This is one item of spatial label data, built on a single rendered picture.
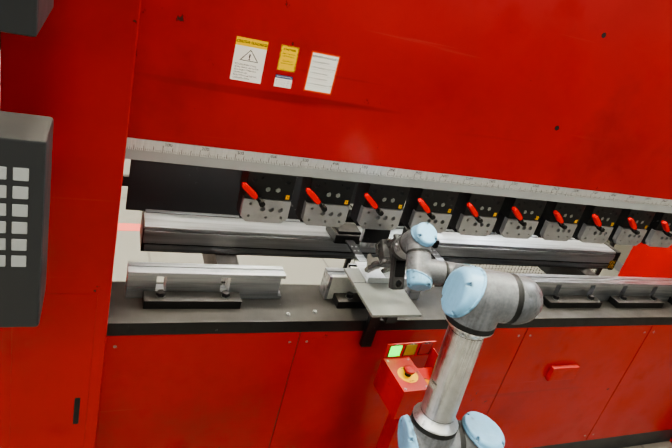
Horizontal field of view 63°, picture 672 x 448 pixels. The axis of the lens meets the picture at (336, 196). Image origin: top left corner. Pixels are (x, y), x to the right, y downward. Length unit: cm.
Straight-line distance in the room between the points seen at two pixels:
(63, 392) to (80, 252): 45
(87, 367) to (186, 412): 45
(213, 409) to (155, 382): 24
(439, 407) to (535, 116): 105
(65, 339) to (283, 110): 84
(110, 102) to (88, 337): 65
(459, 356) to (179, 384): 96
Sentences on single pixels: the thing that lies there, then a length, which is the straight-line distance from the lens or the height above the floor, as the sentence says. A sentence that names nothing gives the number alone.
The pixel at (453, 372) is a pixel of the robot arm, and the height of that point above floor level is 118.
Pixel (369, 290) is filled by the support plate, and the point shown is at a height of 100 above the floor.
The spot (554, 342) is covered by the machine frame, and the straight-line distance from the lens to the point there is 255.
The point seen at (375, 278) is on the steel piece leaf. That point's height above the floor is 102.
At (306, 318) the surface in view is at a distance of 186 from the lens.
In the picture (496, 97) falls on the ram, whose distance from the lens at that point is 188.
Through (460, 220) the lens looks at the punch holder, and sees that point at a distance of 203.
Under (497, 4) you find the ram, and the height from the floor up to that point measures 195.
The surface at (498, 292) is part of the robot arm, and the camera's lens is 126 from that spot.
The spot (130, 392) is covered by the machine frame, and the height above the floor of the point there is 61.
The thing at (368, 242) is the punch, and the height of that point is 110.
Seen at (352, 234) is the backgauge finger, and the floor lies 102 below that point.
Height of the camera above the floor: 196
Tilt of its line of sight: 23 degrees down
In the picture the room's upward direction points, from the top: 15 degrees clockwise
